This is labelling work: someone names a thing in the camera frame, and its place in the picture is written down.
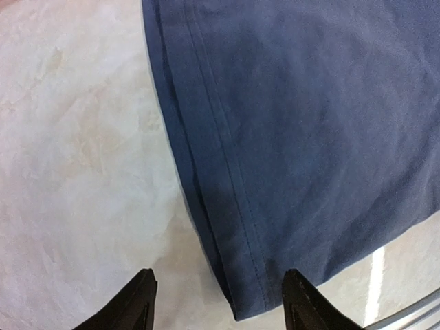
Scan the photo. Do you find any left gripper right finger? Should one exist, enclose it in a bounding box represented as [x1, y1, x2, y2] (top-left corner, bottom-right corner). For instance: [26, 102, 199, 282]
[282, 269, 360, 330]

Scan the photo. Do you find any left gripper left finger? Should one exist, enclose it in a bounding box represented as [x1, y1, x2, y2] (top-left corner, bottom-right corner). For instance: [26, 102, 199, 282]
[75, 269, 157, 330]

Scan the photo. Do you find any navy blue garment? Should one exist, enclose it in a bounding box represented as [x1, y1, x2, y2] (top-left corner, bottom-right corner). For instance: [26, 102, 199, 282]
[142, 1, 439, 320]

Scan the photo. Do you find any aluminium front rail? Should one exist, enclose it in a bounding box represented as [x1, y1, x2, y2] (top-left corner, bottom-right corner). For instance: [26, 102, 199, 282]
[362, 289, 439, 330]

